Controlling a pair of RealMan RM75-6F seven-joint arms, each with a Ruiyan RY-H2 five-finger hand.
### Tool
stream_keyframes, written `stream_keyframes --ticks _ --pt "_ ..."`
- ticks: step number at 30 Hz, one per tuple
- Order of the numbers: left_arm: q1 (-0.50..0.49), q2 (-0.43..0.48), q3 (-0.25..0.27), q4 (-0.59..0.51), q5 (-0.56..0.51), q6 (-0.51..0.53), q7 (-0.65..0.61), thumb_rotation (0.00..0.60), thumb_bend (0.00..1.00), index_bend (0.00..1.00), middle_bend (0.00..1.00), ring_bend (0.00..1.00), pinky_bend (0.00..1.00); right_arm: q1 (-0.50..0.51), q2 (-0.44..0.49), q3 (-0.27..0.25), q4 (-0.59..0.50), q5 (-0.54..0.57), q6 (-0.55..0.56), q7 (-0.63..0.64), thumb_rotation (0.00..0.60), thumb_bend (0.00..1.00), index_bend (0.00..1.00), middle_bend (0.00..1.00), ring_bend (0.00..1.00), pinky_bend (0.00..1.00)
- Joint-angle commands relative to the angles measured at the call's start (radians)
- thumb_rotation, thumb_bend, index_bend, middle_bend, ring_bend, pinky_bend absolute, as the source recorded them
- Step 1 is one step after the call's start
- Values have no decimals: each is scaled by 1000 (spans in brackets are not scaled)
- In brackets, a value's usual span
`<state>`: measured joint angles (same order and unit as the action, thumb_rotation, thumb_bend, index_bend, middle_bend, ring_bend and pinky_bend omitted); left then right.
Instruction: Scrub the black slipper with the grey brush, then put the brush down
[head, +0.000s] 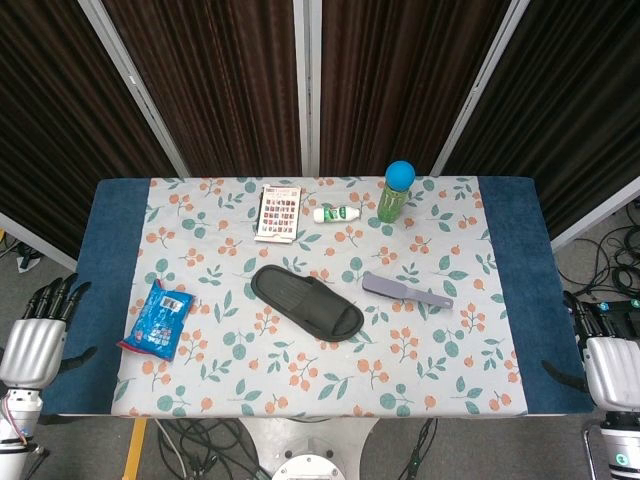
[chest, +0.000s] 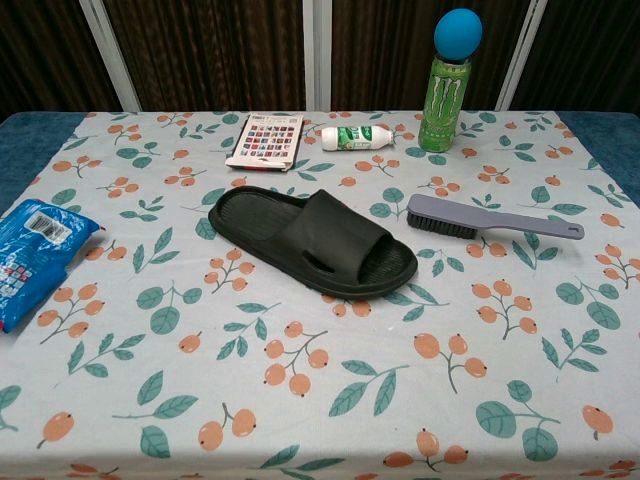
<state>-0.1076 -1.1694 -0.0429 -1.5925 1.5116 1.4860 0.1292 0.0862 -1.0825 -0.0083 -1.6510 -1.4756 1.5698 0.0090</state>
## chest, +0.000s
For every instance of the black rubber slide sandal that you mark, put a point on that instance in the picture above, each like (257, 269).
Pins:
(300, 220)

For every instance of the green energy drink can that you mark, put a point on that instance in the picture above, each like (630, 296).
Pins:
(442, 100)

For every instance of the blue ball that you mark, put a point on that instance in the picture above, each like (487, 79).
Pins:
(458, 31)

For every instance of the blue plastic snack bag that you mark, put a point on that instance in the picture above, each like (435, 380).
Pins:
(30, 255)

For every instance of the white card box colourful squares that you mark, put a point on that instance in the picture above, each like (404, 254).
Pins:
(267, 140)

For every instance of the white plastic bottle green label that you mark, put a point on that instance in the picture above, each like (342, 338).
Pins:
(352, 138)

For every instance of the grey scrub brush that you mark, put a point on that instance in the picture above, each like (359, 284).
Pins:
(450, 211)

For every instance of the white vertical frame post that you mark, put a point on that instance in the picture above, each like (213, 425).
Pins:
(318, 50)
(522, 50)
(111, 50)

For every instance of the floral patterned tablecloth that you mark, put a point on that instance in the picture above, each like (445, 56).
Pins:
(320, 350)

